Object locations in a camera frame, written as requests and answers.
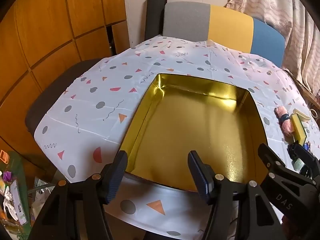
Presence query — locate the cream patterned curtain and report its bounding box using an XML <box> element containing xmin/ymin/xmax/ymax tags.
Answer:
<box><xmin>226</xmin><ymin>0</ymin><xmax>320</xmax><ymax>90</ymax></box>

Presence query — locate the wooden cabinet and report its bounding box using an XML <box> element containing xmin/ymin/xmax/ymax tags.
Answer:
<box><xmin>0</xmin><ymin>0</ymin><xmax>129</xmax><ymax>175</ymax></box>

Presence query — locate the grey yellow blue chair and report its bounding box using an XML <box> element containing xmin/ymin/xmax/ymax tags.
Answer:
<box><xmin>162</xmin><ymin>1</ymin><xmax>285</xmax><ymax>67</ymax></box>

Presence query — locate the black rolled mat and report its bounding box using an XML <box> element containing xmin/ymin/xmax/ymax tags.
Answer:
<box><xmin>144</xmin><ymin>0</ymin><xmax>167</xmax><ymax>42</ymax></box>

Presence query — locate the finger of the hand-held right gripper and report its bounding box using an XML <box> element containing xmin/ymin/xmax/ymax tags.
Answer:
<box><xmin>294</xmin><ymin>144</ymin><xmax>320</xmax><ymax>178</ymax></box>
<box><xmin>258</xmin><ymin>143</ymin><xmax>320</xmax><ymax>218</ymax></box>

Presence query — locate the gold metal tray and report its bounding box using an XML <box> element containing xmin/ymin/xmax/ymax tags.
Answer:
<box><xmin>117</xmin><ymin>73</ymin><xmax>269</xmax><ymax>193</ymax></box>

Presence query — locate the white patterned tablecloth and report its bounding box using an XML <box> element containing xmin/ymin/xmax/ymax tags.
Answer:
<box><xmin>34</xmin><ymin>36</ymin><xmax>320</xmax><ymax>238</ymax></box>

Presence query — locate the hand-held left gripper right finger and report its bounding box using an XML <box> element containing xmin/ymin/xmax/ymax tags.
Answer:
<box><xmin>187</xmin><ymin>151</ymin><xmax>288</xmax><ymax>240</ymax></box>

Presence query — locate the cream bath mitt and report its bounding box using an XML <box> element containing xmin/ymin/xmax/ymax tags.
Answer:
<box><xmin>292</xmin><ymin>109</ymin><xmax>310</xmax><ymax>123</ymax></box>

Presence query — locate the clear plastic bag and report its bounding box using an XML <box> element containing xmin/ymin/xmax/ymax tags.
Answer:
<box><xmin>31</xmin><ymin>177</ymin><xmax>59</xmax><ymax>207</ymax></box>

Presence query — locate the green bag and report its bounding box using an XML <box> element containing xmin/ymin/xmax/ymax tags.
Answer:
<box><xmin>0</xmin><ymin>150</ymin><xmax>33</xmax><ymax>240</ymax></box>

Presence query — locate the yellow green sponge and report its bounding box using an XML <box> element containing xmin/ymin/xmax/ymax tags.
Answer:
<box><xmin>290</xmin><ymin>114</ymin><xmax>307</xmax><ymax>143</ymax></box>

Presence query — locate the pink rolled towel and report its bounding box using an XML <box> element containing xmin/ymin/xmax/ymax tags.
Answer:
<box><xmin>274</xmin><ymin>106</ymin><xmax>293</xmax><ymax>138</ymax></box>

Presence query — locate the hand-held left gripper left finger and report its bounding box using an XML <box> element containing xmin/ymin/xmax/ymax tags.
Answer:
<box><xmin>27</xmin><ymin>150</ymin><xmax>128</xmax><ymax>240</ymax></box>

